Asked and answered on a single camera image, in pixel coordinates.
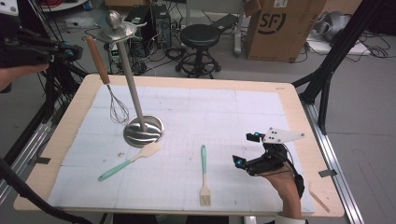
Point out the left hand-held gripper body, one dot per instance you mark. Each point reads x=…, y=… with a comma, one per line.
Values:
x=21, y=46

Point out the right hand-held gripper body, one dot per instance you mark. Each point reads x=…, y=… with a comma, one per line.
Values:
x=271, y=163

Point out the steel utensil stand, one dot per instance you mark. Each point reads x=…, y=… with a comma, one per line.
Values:
x=134, y=90

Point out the person's right hand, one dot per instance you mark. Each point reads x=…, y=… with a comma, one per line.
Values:
x=283, y=185

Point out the person's left hand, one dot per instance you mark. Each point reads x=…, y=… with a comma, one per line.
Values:
x=18, y=73

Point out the white grid mat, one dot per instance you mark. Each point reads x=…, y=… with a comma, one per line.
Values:
x=218, y=118

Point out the small device with green display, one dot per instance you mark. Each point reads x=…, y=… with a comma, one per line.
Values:
x=115, y=54

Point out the grey tape strip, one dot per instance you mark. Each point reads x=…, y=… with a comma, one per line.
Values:
x=327, y=173
x=43, y=160

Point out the black computer tower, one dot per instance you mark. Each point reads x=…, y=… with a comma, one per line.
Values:
x=141, y=18
x=162, y=25

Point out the large cardboard box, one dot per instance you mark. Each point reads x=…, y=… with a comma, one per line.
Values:
x=280, y=40

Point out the white desk leg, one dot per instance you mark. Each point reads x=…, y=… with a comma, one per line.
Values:
x=238, y=31

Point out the black round stool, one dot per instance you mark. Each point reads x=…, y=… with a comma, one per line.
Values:
x=200, y=35

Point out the black metal frame stand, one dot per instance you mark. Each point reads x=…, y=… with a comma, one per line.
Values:
x=339, y=49
x=56, y=84

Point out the aluminium floor rail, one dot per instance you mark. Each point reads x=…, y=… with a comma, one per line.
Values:
x=21, y=155
x=333, y=161

